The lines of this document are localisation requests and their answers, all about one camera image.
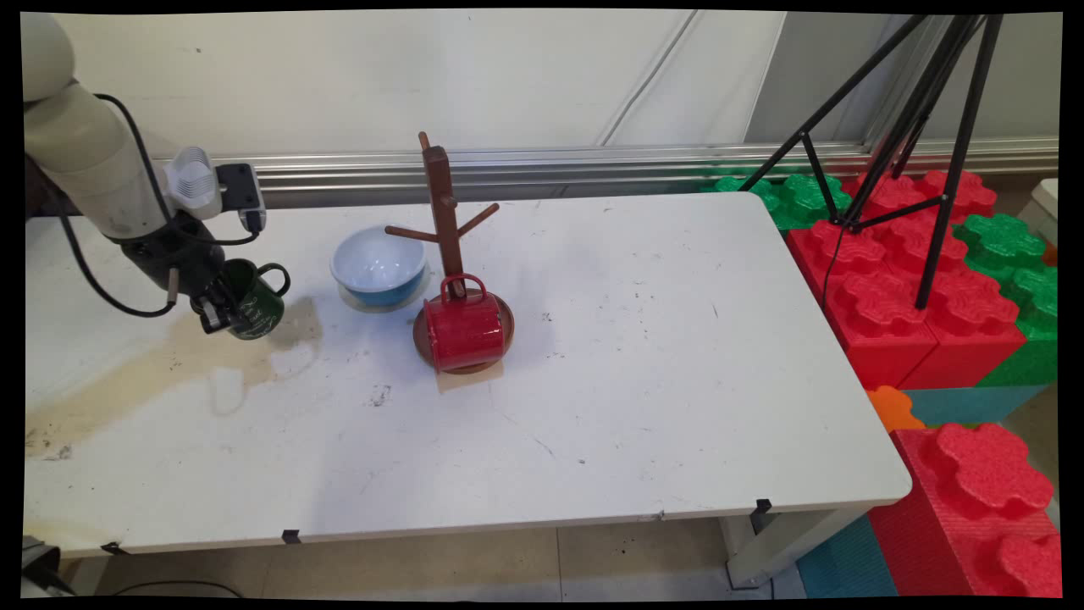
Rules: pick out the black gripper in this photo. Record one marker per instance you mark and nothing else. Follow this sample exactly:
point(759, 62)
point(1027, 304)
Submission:
point(174, 254)

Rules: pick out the green enamel mug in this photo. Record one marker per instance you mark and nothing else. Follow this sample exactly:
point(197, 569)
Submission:
point(262, 313)

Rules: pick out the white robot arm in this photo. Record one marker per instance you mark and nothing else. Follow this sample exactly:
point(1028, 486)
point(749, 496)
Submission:
point(85, 152)

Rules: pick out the blue and white bowl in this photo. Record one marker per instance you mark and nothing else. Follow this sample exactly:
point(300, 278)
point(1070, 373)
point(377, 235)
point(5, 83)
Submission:
point(373, 258)

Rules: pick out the brown woven basket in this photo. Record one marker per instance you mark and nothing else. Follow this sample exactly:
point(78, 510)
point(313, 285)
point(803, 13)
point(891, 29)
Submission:
point(34, 191)

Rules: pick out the brown wooden mug tree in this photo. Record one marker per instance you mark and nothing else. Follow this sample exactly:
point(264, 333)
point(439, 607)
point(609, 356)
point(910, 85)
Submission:
point(440, 195)

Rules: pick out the red enamel mug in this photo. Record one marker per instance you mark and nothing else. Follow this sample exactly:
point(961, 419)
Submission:
point(466, 335)

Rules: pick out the green foam block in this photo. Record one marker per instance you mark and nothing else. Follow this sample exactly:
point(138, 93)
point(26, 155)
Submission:
point(1029, 339)
point(804, 199)

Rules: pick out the white table leg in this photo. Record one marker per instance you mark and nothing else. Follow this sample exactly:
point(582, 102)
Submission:
point(762, 551)

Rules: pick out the large red foam block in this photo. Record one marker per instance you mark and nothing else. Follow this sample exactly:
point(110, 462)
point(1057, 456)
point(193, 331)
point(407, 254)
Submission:
point(974, 508)
point(889, 339)

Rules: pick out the orange foam block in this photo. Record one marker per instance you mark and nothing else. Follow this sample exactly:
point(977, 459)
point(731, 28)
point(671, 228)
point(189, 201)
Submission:
point(889, 408)

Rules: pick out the black tripod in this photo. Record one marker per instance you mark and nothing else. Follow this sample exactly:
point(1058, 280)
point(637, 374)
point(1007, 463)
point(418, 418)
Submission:
point(961, 152)

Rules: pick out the white box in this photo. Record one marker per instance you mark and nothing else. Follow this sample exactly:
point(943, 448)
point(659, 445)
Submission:
point(1048, 207)

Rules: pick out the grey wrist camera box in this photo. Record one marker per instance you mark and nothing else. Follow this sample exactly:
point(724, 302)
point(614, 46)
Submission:
point(239, 188)

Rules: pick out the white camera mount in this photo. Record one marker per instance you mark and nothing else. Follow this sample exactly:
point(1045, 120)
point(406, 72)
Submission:
point(193, 182)

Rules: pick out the aluminium wall rail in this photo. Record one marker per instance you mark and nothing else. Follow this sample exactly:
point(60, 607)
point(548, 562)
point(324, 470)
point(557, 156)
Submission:
point(593, 165)

